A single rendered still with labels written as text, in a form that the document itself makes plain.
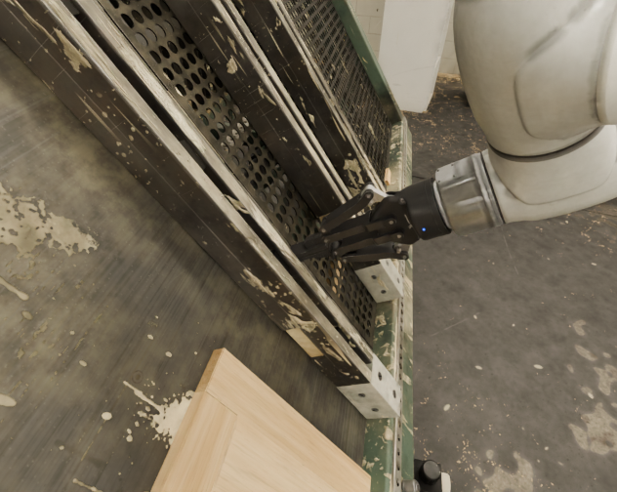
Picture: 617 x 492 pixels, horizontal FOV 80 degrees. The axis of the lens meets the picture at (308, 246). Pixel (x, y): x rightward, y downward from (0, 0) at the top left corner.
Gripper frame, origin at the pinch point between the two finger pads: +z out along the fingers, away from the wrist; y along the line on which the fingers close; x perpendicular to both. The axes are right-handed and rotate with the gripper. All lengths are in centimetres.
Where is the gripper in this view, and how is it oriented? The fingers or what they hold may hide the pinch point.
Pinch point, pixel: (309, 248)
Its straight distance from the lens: 56.1
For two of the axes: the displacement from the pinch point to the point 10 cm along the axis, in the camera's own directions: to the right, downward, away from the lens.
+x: -2.0, 6.6, -7.2
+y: -5.2, -7.0, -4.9
